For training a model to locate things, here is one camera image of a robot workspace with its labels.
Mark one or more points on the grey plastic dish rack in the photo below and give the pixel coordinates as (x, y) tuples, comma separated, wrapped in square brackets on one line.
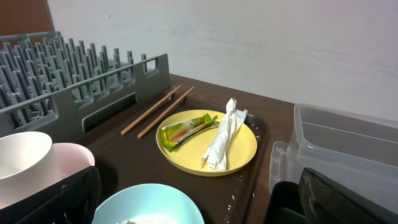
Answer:
[(64, 89)]

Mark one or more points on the white cup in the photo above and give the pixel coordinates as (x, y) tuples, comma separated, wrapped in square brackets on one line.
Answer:
[(28, 165)]

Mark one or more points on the black food waste tray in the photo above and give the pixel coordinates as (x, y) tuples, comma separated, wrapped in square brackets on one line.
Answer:
[(284, 206)]

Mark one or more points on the yellow round plate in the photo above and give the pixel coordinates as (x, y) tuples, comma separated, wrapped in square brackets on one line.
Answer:
[(187, 157)]

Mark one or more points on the light blue bowl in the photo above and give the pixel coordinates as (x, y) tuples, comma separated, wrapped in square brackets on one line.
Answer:
[(148, 203)]

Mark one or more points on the pink bowl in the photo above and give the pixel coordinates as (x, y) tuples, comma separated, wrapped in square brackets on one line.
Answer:
[(72, 158)]

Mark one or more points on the green snack wrapper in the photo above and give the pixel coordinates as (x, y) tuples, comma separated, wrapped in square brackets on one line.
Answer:
[(174, 135)]

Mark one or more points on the white paper napkin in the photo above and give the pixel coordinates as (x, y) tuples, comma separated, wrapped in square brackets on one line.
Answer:
[(215, 155)]

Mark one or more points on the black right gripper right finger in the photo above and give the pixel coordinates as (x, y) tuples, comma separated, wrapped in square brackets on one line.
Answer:
[(323, 200)]

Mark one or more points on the clear plastic waste bin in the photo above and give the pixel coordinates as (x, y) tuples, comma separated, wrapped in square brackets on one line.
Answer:
[(355, 150)]

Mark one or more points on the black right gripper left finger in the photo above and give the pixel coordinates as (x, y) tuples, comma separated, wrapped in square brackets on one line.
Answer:
[(72, 200)]

